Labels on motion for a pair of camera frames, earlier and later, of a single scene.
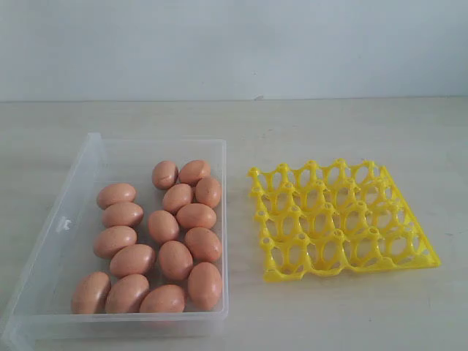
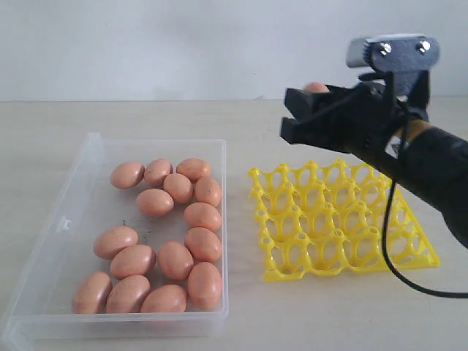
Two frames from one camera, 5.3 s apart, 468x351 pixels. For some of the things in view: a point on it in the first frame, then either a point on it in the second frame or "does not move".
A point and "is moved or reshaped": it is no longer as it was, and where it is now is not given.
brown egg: [196, 215] is moved or reshaped
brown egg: [131, 259] does not move
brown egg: [115, 193] to [127, 175]
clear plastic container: [137, 243] does not move
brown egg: [205, 287] does not move
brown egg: [163, 227] to [154, 202]
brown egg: [169, 298] does not move
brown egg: [164, 174] is moved or reshaped
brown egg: [178, 196] to [178, 187]
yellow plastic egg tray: [335, 219] does not move
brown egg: [203, 245] does not move
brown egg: [91, 295] does not move
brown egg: [123, 214] to [316, 88]
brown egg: [126, 293] does not move
